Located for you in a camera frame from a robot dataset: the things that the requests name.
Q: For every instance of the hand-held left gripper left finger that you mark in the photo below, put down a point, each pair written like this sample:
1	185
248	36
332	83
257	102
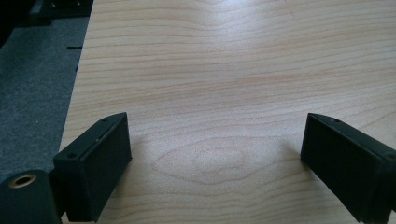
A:
96	165

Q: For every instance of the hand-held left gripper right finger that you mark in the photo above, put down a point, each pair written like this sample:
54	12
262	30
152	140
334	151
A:
348	165

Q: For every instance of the black stand base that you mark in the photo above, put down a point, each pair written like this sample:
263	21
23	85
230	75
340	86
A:
62	9

